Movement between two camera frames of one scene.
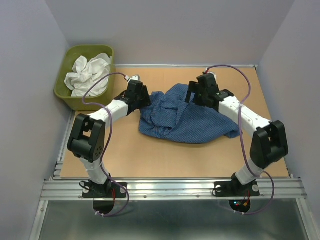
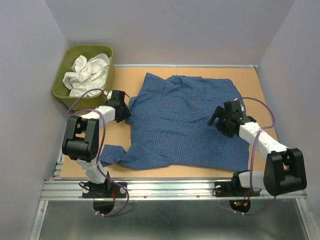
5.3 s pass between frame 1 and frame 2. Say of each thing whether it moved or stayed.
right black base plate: stayed
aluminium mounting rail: stayed
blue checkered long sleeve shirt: moved
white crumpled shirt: stayed
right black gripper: moved
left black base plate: stayed
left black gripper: moved
